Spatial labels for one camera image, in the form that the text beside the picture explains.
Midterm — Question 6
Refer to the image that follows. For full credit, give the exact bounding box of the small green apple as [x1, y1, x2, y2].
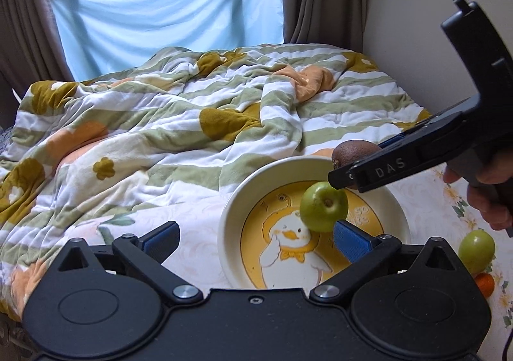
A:
[299, 181, 349, 233]

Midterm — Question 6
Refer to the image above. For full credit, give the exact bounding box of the striped floral quilt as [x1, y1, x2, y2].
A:
[1, 44, 428, 320]

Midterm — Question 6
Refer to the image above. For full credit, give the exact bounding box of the small mandarin right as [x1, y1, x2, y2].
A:
[474, 273, 496, 299]

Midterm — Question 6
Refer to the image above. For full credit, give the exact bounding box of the white floral cloth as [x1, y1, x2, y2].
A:
[70, 166, 512, 360]

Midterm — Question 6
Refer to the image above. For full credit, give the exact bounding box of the brown kiwi with sticker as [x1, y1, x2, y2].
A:
[331, 140, 382, 169]

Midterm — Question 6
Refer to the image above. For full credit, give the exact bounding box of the large green apple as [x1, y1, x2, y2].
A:
[458, 229, 496, 276]

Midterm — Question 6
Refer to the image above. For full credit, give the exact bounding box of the left brown curtain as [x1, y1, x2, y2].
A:
[0, 0, 75, 100]

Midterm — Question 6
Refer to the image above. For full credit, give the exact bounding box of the light blue window cloth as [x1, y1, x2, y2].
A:
[50, 0, 283, 80]

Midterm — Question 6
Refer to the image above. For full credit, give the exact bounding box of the person's right hand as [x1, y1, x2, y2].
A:
[467, 151, 512, 231]

